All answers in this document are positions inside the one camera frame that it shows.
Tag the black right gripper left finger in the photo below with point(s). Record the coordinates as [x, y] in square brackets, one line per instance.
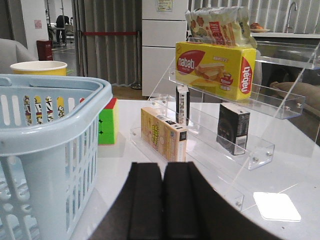
[136, 213]

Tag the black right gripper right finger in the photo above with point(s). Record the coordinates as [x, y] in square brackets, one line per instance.
[194, 211]

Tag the black tissue pack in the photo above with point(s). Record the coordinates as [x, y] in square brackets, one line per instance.
[232, 129]

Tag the light blue plastic basket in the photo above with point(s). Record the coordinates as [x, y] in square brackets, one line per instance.
[48, 152]

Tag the beige corn snack box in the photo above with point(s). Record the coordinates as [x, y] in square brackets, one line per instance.
[164, 135]

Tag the colourful rubik's cube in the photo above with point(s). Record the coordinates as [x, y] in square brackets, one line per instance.
[108, 124]

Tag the right clear acrylic shelf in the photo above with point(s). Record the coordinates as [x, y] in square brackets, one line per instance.
[282, 159]

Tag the slim black white box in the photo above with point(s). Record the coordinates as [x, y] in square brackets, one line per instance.
[182, 105]

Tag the yellow nabati wafer box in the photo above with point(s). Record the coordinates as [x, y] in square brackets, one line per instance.
[224, 71]

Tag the yellow popcorn paper cup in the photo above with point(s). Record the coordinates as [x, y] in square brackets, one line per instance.
[40, 68]

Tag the cream snack bag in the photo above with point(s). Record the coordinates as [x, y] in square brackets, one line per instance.
[226, 26]

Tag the red barrier belt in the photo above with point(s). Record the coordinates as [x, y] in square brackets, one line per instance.
[110, 33]

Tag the red bin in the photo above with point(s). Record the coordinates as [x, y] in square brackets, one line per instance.
[44, 50]

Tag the white cabinet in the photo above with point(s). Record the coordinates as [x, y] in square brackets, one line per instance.
[163, 25]

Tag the plate of food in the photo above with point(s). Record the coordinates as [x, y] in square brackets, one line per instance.
[257, 28]

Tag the beige sofa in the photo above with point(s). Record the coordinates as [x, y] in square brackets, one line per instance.
[12, 52]

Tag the silver faucet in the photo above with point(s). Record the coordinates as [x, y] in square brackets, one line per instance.
[293, 7]

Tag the person in background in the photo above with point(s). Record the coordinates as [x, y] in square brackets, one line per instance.
[61, 21]

